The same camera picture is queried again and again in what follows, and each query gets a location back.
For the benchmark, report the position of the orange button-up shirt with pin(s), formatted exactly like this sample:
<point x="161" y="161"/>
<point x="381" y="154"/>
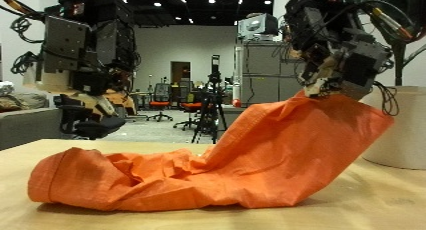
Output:
<point x="267" y="163"/>

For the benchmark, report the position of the dark green potted plant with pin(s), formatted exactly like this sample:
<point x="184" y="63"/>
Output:
<point x="398" y="70"/>

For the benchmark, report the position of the grey metal cabinet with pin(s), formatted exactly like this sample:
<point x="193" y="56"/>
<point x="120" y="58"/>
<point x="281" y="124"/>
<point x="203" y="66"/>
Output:
<point x="267" y="80"/>

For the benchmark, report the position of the brown grey cushion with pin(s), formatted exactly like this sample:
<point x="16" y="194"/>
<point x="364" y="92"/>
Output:
<point x="22" y="101"/>

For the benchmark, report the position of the grey boxy monitor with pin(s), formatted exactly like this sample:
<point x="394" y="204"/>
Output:
<point x="257" y="25"/>

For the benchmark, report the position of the crumpled silver foil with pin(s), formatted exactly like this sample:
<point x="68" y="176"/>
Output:
<point x="6" y="88"/>

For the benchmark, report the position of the brown door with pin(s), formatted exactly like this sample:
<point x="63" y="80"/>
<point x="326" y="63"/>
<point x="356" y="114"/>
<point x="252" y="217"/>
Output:
<point x="177" y="71"/>

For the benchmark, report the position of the white vertical pole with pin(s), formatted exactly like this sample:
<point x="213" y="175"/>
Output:
<point x="237" y="76"/>

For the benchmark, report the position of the black office chair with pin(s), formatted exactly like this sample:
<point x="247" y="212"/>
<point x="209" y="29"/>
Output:
<point x="97" y="126"/>

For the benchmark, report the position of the orange seat office chair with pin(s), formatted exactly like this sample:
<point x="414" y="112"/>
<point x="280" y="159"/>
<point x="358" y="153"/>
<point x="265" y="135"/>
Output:
<point x="159" y="104"/>
<point x="191" y="106"/>

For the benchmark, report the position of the grey couch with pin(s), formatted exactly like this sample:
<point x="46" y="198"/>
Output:
<point x="27" y="126"/>

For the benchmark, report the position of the red ball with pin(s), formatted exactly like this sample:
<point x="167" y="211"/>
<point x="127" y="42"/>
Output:
<point x="236" y="103"/>

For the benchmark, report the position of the black device on tripod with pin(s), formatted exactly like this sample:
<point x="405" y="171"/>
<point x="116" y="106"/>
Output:
<point x="215" y="66"/>

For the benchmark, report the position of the white cylindrical planter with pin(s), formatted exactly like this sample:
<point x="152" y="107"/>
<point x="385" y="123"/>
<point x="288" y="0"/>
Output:
<point x="408" y="136"/>

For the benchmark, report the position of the black camera tripod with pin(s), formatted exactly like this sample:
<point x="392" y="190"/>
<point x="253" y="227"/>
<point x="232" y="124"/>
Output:
<point x="213" y="106"/>

